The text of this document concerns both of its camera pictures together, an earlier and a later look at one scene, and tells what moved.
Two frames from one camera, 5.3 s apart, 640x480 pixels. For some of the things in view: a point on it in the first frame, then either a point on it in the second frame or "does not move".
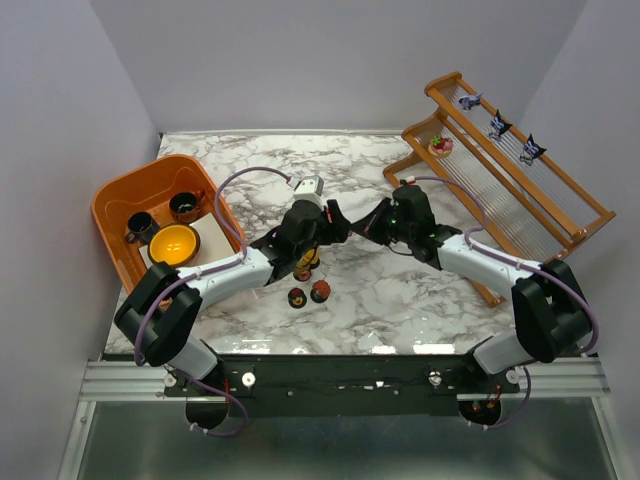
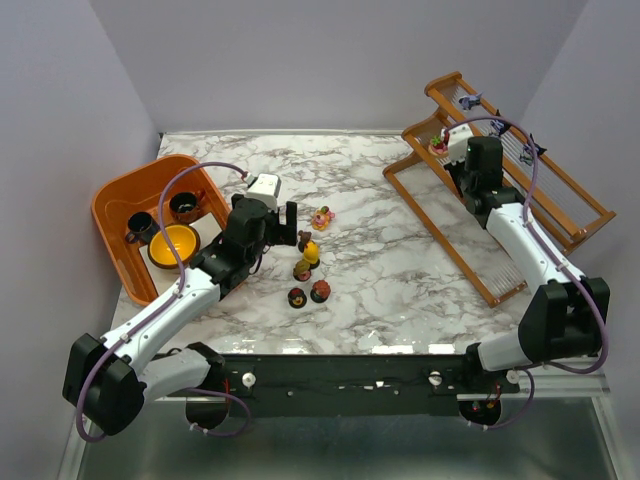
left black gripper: [324, 226] -> [279, 226]
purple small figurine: [467, 101] does not move
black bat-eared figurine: [531, 150] does not move
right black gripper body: [382, 226] -> [454, 167]
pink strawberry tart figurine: [440, 147] does not move
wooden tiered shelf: [495, 179] does not move
